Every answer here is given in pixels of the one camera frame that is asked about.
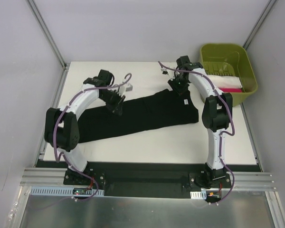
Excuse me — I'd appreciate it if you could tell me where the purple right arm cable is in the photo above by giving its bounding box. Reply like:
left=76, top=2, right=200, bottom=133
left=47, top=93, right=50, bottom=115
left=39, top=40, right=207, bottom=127
left=158, top=61, right=236, bottom=208

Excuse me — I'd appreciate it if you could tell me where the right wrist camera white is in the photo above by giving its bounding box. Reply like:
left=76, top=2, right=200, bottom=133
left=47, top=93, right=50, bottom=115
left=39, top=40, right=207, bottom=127
left=161, top=67, right=174, bottom=78

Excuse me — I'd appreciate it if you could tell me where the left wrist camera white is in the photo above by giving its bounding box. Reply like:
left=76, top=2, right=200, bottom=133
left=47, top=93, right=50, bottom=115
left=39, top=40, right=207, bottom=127
left=117, top=83, right=133, bottom=96

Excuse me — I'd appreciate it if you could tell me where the olive green plastic bin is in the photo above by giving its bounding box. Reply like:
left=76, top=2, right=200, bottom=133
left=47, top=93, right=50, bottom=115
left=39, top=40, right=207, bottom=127
left=199, top=43, right=258, bottom=106

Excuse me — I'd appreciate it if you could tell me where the white slotted cable duct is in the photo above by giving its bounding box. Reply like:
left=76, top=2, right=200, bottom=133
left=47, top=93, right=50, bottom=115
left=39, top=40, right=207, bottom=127
left=30, top=187, right=105, bottom=197

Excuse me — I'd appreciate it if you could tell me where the right vertical aluminium post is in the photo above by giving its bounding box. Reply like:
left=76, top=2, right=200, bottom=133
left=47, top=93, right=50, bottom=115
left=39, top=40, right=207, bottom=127
left=243, top=0, right=278, bottom=50

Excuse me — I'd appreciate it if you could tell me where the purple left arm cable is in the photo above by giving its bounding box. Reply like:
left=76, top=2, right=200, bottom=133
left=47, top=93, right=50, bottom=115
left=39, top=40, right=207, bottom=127
left=34, top=73, right=133, bottom=211

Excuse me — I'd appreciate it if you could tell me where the pink rolled t shirt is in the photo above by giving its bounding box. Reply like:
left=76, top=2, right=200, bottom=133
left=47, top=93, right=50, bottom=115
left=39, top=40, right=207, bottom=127
left=220, top=88, right=242, bottom=93

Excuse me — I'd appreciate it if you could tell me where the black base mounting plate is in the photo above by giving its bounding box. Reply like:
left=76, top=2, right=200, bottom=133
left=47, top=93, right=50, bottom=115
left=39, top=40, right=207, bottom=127
left=63, top=162, right=231, bottom=199

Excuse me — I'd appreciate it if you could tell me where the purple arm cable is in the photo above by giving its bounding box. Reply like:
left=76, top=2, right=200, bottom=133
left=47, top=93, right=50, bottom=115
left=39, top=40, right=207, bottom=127
left=158, top=61, right=236, bottom=208
left=34, top=73, right=133, bottom=211

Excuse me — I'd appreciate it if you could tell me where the aluminium frame rail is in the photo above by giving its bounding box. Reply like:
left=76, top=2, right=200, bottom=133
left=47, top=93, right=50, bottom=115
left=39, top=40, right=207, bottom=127
left=20, top=168, right=277, bottom=191

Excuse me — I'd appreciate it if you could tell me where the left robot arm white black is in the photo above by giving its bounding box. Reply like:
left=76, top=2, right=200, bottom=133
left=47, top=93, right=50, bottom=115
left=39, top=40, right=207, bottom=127
left=44, top=70, right=132, bottom=185

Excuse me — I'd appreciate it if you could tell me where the right white cable duct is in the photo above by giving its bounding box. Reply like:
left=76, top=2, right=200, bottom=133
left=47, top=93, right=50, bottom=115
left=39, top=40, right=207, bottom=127
left=190, top=190, right=207, bottom=200

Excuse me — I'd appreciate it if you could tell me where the left vertical aluminium post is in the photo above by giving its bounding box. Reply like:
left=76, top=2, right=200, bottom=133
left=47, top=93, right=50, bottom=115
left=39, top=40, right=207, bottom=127
left=26, top=0, right=67, bottom=69

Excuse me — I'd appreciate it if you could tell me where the black t shirt blue logo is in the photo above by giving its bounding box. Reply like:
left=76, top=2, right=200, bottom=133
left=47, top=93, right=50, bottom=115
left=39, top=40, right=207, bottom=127
left=78, top=89, right=199, bottom=143

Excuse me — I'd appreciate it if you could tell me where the white rolled t shirt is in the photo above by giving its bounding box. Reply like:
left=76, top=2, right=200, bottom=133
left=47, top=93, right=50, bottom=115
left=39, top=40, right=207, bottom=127
left=208, top=75, right=242, bottom=89

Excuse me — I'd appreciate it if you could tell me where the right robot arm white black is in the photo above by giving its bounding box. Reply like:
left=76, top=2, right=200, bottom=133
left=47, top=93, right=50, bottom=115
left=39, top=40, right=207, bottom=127
left=166, top=56, right=235, bottom=189

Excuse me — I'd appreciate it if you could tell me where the vertical aluminium post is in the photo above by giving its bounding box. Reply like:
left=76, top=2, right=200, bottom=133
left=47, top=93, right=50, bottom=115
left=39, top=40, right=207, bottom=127
left=243, top=0, right=278, bottom=50
left=26, top=0, right=67, bottom=69

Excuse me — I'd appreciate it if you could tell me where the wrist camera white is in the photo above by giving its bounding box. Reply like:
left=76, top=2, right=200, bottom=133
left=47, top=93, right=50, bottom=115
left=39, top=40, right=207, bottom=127
left=117, top=83, right=133, bottom=96
left=161, top=67, right=174, bottom=78

